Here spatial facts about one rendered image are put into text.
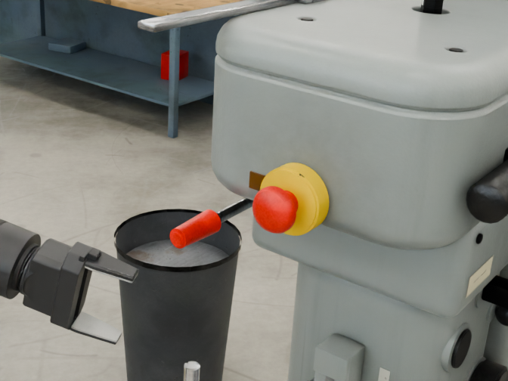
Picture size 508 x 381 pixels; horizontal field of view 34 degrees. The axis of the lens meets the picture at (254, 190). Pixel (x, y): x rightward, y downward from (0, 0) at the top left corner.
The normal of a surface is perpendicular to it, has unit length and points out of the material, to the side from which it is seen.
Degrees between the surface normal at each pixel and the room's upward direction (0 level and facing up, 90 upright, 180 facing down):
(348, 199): 90
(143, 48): 90
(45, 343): 0
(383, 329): 90
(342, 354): 0
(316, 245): 90
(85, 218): 0
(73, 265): 53
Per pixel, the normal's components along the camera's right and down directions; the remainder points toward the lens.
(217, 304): 0.74, 0.37
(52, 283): -0.24, 0.48
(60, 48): -0.41, 0.35
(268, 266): 0.06, -0.91
